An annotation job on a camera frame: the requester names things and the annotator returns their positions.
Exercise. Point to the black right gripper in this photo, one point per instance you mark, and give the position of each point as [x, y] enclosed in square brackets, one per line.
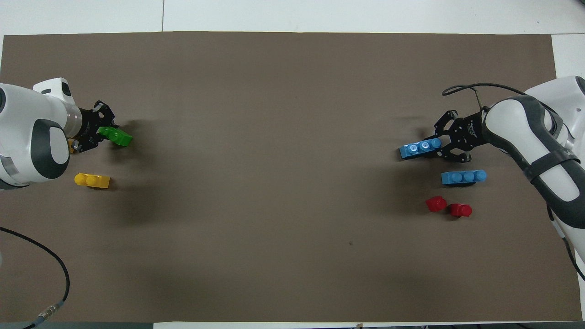
[470, 132]

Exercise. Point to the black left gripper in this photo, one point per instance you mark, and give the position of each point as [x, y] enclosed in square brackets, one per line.
[87, 128]

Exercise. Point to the green two-stud block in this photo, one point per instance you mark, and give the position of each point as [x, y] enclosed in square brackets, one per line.
[116, 136]

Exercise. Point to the blue three-stud block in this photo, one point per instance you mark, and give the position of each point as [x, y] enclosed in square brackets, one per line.
[464, 177]
[418, 150]

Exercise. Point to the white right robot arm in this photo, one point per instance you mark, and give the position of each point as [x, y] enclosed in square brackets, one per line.
[539, 137]

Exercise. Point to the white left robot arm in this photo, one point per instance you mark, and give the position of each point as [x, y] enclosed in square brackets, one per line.
[27, 114]

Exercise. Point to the yellow two-stud block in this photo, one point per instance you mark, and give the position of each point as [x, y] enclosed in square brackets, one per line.
[71, 146]
[92, 181]

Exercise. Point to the red single-stud block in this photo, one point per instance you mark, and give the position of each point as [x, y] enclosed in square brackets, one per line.
[436, 204]
[460, 210]

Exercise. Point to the brown table mat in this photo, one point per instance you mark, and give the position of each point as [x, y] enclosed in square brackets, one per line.
[274, 183]

